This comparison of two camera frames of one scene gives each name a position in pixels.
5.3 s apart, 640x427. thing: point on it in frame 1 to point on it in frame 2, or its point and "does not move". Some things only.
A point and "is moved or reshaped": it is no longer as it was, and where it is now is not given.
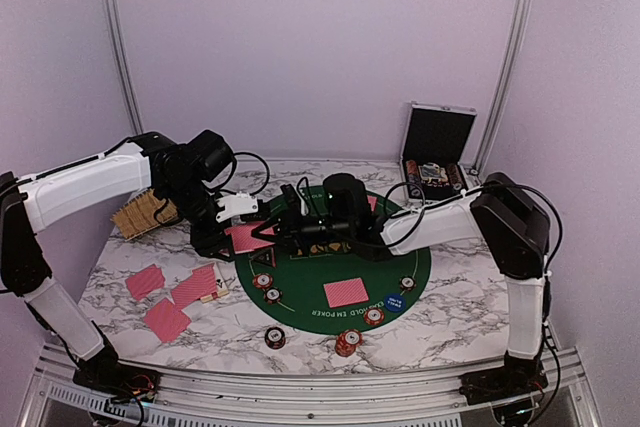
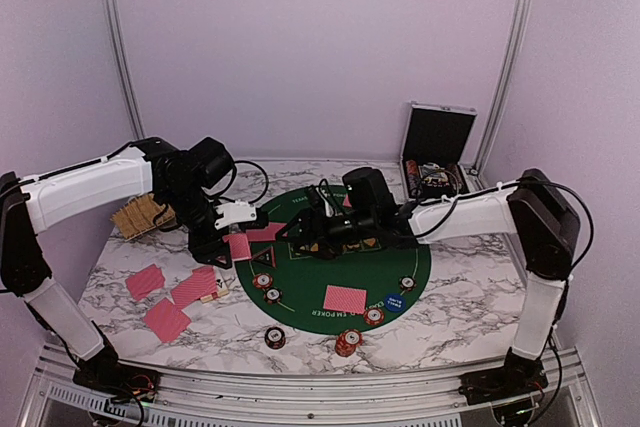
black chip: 272,295 does not move
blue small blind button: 395,302 does not move
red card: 346,292 is moved or reshaped
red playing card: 243,240 is moved or reshaped
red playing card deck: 201,284 does not move
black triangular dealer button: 264,255 does not move
